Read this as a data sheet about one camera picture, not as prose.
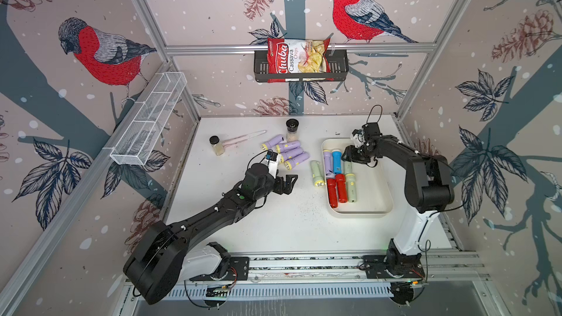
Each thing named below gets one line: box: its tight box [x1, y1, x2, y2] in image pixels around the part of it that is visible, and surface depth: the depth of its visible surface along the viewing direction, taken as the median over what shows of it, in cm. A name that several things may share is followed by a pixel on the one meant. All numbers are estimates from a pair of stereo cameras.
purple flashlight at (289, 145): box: [280, 140, 301, 153], surface depth 106 cm
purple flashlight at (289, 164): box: [283, 152, 311, 171], surface depth 102 cm
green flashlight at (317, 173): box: [310, 159, 325, 188], surface depth 97 cm
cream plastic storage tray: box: [321, 138, 394, 218], surface depth 92 cm
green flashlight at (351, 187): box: [345, 173, 358, 203], surface depth 92 cm
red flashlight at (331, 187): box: [327, 178, 338, 209], surface depth 91 cm
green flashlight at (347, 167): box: [343, 160, 354, 175], surface depth 99 cm
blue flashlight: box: [331, 149, 343, 175], surface depth 102 cm
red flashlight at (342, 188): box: [336, 174, 348, 203], surface depth 92 cm
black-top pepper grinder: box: [285, 118, 300, 142], surface depth 105 cm
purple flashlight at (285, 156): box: [279, 147, 305, 163], surface depth 103 cm
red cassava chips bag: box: [267, 38, 333, 83], surface depth 89 cm
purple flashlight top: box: [260, 134, 286, 151], surface depth 110 cm
